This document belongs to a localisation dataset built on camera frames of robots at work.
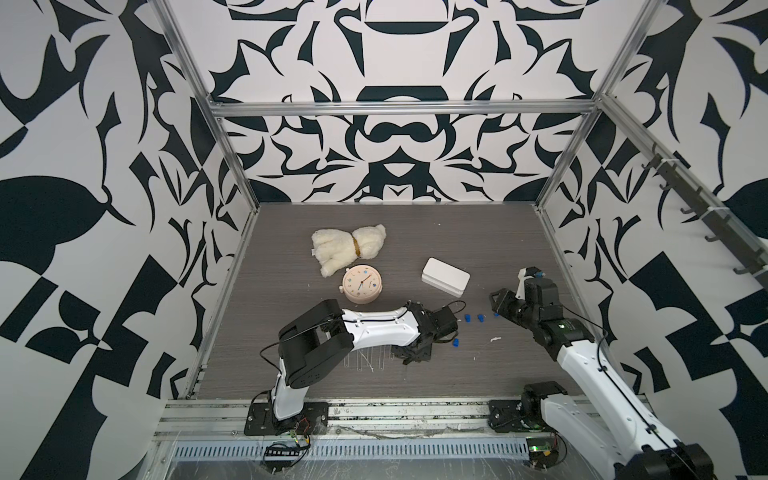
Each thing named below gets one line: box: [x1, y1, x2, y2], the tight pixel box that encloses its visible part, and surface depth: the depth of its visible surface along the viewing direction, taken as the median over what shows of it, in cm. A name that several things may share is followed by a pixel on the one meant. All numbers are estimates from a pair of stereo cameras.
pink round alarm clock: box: [338, 265, 383, 305], surface depth 97 cm
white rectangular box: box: [421, 256, 472, 298], surface depth 98 cm
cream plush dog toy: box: [311, 224, 386, 278], surface depth 100 cm
